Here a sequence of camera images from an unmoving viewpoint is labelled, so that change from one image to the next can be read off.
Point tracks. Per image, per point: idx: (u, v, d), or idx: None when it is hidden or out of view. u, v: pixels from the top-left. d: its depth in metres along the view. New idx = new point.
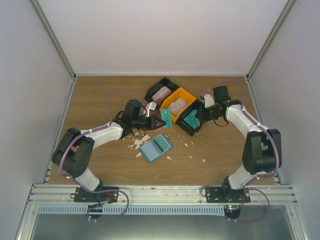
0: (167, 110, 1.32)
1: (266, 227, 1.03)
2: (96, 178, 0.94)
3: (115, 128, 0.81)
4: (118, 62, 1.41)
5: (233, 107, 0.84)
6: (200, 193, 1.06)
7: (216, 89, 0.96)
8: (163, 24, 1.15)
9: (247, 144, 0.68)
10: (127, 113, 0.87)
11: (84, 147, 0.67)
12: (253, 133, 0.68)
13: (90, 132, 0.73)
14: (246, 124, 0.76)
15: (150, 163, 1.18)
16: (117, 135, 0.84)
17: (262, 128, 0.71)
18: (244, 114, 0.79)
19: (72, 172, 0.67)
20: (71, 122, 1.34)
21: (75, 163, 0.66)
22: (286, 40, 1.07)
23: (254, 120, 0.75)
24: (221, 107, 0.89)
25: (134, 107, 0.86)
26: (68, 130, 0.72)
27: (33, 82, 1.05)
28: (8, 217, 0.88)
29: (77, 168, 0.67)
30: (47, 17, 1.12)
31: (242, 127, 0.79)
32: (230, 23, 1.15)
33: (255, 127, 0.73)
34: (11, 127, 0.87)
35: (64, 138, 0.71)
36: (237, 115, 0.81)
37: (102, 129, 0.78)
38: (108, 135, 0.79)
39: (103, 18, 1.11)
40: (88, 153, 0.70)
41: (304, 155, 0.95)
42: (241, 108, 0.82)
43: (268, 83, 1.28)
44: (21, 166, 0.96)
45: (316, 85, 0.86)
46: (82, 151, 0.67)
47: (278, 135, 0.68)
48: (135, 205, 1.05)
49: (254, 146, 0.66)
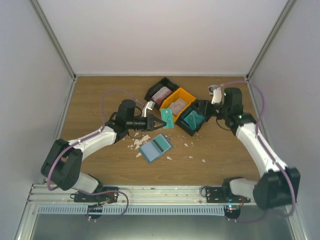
0: (168, 110, 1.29)
1: (266, 227, 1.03)
2: (94, 180, 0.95)
3: (107, 134, 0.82)
4: (118, 62, 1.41)
5: (246, 128, 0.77)
6: (200, 193, 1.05)
7: (232, 96, 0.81)
8: (163, 24, 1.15)
9: (261, 181, 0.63)
10: (120, 115, 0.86)
11: (71, 160, 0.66)
12: (270, 173, 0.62)
13: (79, 142, 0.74)
14: (263, 158, 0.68)
15: (150, 163, 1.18)
16: (108, 142, 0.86)
17: (280, 167, 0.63)
18: (259, 142, 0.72)
19: (61, 184, 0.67)
20: (71, 122, 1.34)
21: (63, 176, 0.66)
22: (287, 40, 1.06)
23: (272, 154, 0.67)
24: (231, 123, 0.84)
25: (127, 108, 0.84)
26: (55, 141, 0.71)
27: (33, 83, 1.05)
28: (7, 217, 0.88)
29: (66, 180, 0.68)
30: (46, 17, 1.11)
31: (257, 157, 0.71)
32: (230, 23, 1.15)
33: (272, 165, 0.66)
34: (10, 127, 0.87)
35: (52, 150, 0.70)
36: (250, 140, 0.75)
37: (92, 137, 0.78)
38: (99, 142, 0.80)
39: (102, 18, 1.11)
40: (78, 165, 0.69)
41: (304, 155, 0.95)
42: (256, 133, 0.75)
43: (269, 82, 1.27)
44: (20, 166, 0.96)
45: (316, 85, 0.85)
46: (70, 165, 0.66)
47: (297, 174, 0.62)
48: (135, 205, 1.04)
49: (271, 187, 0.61)
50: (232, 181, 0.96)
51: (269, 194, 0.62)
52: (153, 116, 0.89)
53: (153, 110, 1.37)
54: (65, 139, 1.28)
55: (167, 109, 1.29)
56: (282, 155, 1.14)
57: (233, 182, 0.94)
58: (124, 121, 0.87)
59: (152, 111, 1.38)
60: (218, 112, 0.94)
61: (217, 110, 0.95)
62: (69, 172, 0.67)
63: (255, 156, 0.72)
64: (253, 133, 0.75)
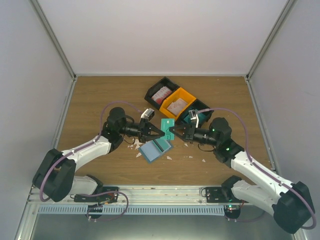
0: (169, 121, 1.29)
1: (265, 226, 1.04)
2: (93, 181, 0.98)
3: (102, 144, 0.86)
4: (117, 62, 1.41)
5: (240, 161, 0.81)
6: (200, 193, 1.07)
7: (223, 134, 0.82)
8: (163, 23, 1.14)
9: (278, 206, 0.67)
10: (111, 126, 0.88)
11: (64, 170, 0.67)
12: (282, 197, 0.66)
13: (73, 153, 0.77)
14: (268, 182, 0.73)
15: (150, 163, 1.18)
16: (101, 153, 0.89)
17: (288, 187, 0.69)
18: (257, 168, 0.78)
19: (53, 195, 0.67)
20: (71, 122, 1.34)
21: (56, 187, 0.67)
22: (287, 40, 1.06)
23: (275, 177, 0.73)
24: (223, 158, 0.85)
25: (116, 120, 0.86)
26: (48, 152, 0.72)
27: (33, 83, 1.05)
28: (7, 217, 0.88)
29: (58, 192, 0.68)
30: (46, 17, 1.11)
31: (261, 182, 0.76)
32: (230, 23, 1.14)
33: (281, 187, 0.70)
34: (10, 128, 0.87)
35: (46, 161, 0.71)
36: (248, 169, 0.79)
37: (85, 148, 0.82)
38: (93, 152, 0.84)
39: (102, 18, 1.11)
40: (70, 176, 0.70)
41: (304, 155, 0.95)
42: (250, 161, 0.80)
43: (269, 83, 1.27)
44: (20, 166, 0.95)
45: (315, 86, 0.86)
46: (62, 176, 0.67)
47: (304, 188, 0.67)
48: (135, 205, 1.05)
49: (288, 209, 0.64)
50: (234, 187, 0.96)
51: (290, 218, 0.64)
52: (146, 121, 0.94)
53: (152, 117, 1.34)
54: (65, 139, 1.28)
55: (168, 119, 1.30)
56: (282, 155, 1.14)
57: (236, 190, 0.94)
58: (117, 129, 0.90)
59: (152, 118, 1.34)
60: (205, 138, 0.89)
61: (204, 135, 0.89)
62: (62, 184, 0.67)
63: (260, 181, 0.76)
64: (248, 161, 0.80)
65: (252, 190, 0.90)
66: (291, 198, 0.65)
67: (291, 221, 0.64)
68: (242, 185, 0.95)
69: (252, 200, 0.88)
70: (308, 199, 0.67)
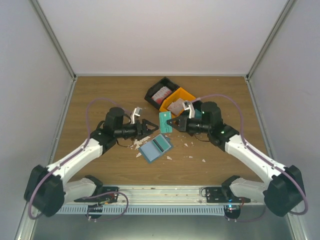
0: (166, 114, 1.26)
1: (266, 226, 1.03)
2: (91, 183, 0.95)
3: (90, 150, 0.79)
4: (117, 62, 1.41)
5: (234, 144, 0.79)
6: (200, 193, 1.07)
7: (211, 114, 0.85)
8: (163, 24, 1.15)
9: (270, 189, 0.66)
10: (108, 124, 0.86)
11: (51, 187, 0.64)
12: (275, 180, 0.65)
13: (59, 167, 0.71)
14: (261, 166, 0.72)
15: (150, 163, 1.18)
16: (94, 156, 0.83)
17: (281, 170, 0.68)
18: (251, 151, 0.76)
19: (43, 211, 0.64)
20: (71, 122, 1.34)
21: (43, 203, 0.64)
22: (287, 39, 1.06)
23: (268, 160, 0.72)
24: (217, 141, 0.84)
25: (115, 117, 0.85)
26: (34, 168, 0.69)
27: (33, 83, 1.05)
28: (7, 217, 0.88)
29: (47, 208, 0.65)
30: (46, 17, 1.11)
31: (254, 166, 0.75)
32: (230, 23, 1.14)
33: (273, 170, 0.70)
34: (10, 128, 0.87)
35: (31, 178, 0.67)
36: (243, 153, 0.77)
37: (71, 158, 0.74)
38: (82, 160, 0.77)
39: (102, 18, 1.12)
40: (59, 191, 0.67)
41: (304, 155, 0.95)
42: (244, 143, 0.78)
43: (269, 83, 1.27)
44: (20, 166, 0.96)
45: (315, 85, 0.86)
46: (49, 192, 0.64)
47: (298, 172, 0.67)
48: (135, 205, 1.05)
49: (281, 193, 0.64)
50: (232, 184, 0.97)
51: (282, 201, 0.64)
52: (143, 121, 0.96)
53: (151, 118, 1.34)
54: (65, 139, 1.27)
55: (165, 112, 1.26)
56: (282, 155, 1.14)
57: (234, 186, 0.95)
58: (113, 130, 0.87)
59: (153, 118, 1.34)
60: (198, 127, 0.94)
61: (197, 125, 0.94)
62: (49, 199, 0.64)
63: (253, 165, 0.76)
64: (242, 144, 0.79)
65: (248, 184, 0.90)
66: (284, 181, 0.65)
67: (281, 204, 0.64)
68: (238, 182, 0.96)
69: (249, 194, 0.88)
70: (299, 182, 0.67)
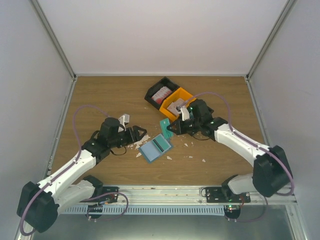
0: (165, 121, 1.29)
1: (265, 226, 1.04)
2: (89, 185, 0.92)
3: (82, 163, 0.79)
4: (117, 62, 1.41)
5: (223, 131, 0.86)
6: (200, 193, 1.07)
7: (198, 108, 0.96)
8: (163, 24, 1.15)
9: (257, 171, 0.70)
10: (103, 134, 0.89)
11: (42, 205, 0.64)
12: (259, 159, 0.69)
13: (50, 183, 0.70)
14: (246, 148, 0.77)
15: (150, 163, 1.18)
16: (87, 168, 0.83)
17: (264, 150, 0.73)
18: (237, 136, 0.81)
19: (37, 227, 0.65)
20: (71, 122, 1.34)
21: (36, 222, 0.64)
22: (287, 40, 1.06)
23: (253, 142, 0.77)
24: (207, 131, 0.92)
25: (110, 127, 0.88)
26: (25, 185, 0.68)
27: (33, 83, 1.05)
28: (7, 217, 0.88)
29: (40, 226, 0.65)
30: (47, 16, 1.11)
31: (241, 150, 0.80)
32: (230, 23, 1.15)
33: (257, 151, 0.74)
34: (10, 127, 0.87)
35: (24, 195, 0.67)
36: (230, 139, 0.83)
37: (63, 173, 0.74)
38: (74, 174, 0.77)
39: (102, 18, 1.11)
40: (52, 207, 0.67)
41: (304, 155, 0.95)
42: (232, 130, 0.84)
43: (269, 83, 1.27)
44: (20, 166, 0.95)
45: (315, 86, 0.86)
46: (40, 212, 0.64)
47: (281, 151, 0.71)
48: (135, 205, 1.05)
49: (265, 171, 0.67)
50: (229, 182, 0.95)
51: (266, 179, 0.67)
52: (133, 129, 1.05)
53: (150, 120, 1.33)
54: (65, 139, 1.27)
55: (164, 119, 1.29)
56: None
57: (232, 183, 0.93)
58: (107, 140, 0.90)
59: (153, 118, 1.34)
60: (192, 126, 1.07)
61: (190, 125, 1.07)
62: (42, 218, 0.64)
63: (239, 148, 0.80)
64: (229, 131, 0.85)
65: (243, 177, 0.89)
66: (267, 160, 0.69)
67: (266, 183, 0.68)
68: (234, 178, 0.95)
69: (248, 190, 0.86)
70: (284, 161, 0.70)
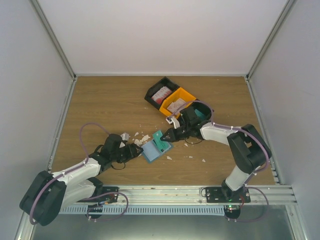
0: (158, 133, 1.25)
1: (266, 226, 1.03)
2: (89, 185, 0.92)
3: (90, 167, 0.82)
4: (117, 62, 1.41)
5: (205, 126, 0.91)
6: (200, 193, 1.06)
7: (186, 113, 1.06)
8: (163, 24, 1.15)
9: (231, 146, 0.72)
10: (107, 147, 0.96)
11: (53, 194, 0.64)
12: (231, 135, 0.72)
13: (63, 175, 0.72)
14: (222, 131, 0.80)
15: (150, 163, 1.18)
16: (91, 175, 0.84)
17: (237, 128, 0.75)
18: (215, 127, 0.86)
19: (41, 218, 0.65)
20: (71, 122, 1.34)
21: (44, 210, 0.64)
22: (286, 40, 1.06)
23: (227, 126, 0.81)
24: (195, 132, 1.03)
25: (114, 141, 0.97)
26: (38, 174, 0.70)
27: (33, 84, 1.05)
28: (8, 217, 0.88)
29: (47, 216, 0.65)
30: (47, 17, 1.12)
31: (220, 136, 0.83)
32: (229, 23, 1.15)
33: (230, 131, 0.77)
34: (10, 128, 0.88)
35: (36, 183, 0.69)
36: (211, 130, 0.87)
37: (76, 170, 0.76)
38: (83, 174, 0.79)
39: (102, 18, 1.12)
40: (60, 199, 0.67)
41: (304, 156, 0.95)
42: (212, 123, 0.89)
43: (269, 83, 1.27)
44: (20, 166, 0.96)
45: (315, 86, 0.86)
46: (51, 198, 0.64)
47: (252, 128, 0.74)
48: (135, 205, 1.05)
49: (237, 145, 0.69)
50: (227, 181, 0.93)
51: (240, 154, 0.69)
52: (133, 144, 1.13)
53: (151, 121, 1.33)
54: (65, 139, 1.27)
55: (157, 132, 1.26)
56: (282, 156, 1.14)
57: (229, 182, 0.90)
58: (110, 154, 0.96)
59: (152, 118, 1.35)
60: (184, 132, 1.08)
61: (183, 130, 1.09)
62: (49, 208, 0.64)
63: (219, 136, 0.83)
64: (211, 125, 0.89)
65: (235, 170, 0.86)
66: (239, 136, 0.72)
67: (241, 157, 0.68)
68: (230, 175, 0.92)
69: (242, 180, 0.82)
70: (258, 136, 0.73)
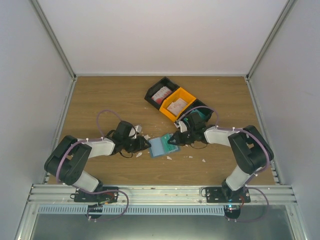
0: (166, 136, 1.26)
1: (266, 226, 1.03)
2: (95, 179, 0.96)
3: (108, 143, 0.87)
4: (118, 62, 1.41)
5: (209, 129, 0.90)
6: (200, 193, 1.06)
7: (191, 117, 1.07)
8: (164, 24, 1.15)
9: (233, 147, 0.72)
10: (119, 131, 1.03)
11: (81, 152, 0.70)
12: (233, 135, 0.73)
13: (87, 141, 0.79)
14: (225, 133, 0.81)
15: (153, 157, 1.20)
16: (105, 151, 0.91)
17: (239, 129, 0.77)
18: (218, 130, 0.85)
19: (67, 176, 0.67)
20: (71, 122, 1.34)
21: (73, 166, 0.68)
22: (287, 39, 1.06)
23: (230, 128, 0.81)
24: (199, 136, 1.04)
25: (125, 125, 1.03)
26: (64, 137, 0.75)
27: (34, 84, 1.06)
28: (8, 217, 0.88)
29: (73, 173, 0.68)
30: (47, 17, 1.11)
31: (223, 138, 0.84)
32: (229, 23, 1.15)
33: (232, 132, 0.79)
34: (11, 128, 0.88)
35: (61, 145, 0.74)
36: (216, 133, 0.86)
37: (97, 141, 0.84)
38: (101, 146, 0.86)
39: (102, 18, 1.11)
40: (85, 161, 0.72)
41: (303, 155, 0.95)
42: (215, 127, 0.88)
43: (269, 82, 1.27)
44: (21, 165, 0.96)
45: (315, 85, 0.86)
46: (79, 156, 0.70)
47: (253, 129, 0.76)
48: (134, 205, 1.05)
49: (238, 145, 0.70)
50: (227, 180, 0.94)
51: (241, 154, 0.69)
52: (142, 137, 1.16)
53: (151, 121, 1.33)
54: None
55: (166, 135, 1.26)
56: (281, 156, 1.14)
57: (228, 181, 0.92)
58: (121, 137, 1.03)
59: (153, 118, 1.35)
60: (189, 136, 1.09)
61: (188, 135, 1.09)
62: (77, 163, 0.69)
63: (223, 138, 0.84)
64: (214, 127, 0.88)
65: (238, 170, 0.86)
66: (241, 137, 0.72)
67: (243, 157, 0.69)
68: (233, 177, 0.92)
69: (243, 181, 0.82)
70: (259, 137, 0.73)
